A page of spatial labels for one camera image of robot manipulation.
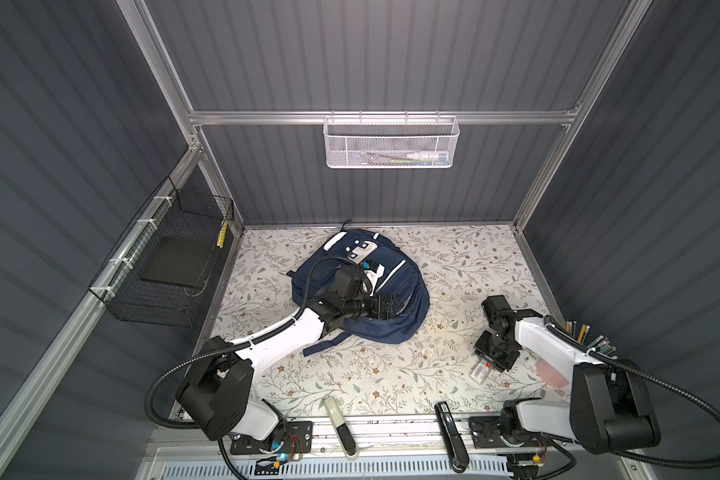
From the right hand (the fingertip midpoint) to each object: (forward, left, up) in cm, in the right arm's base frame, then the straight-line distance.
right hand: (487, 360), depth 86 cm
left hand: (+10, +27, +17) cm, 33 cm away
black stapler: (-20, +14, +2) cm, 25 cm away
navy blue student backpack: (+16, +31, +26) cm, 44 cm away
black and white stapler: (-22, +39, +5) cm, 45 cm away
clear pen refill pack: (-4, +3, +2) cm, 5 cm away
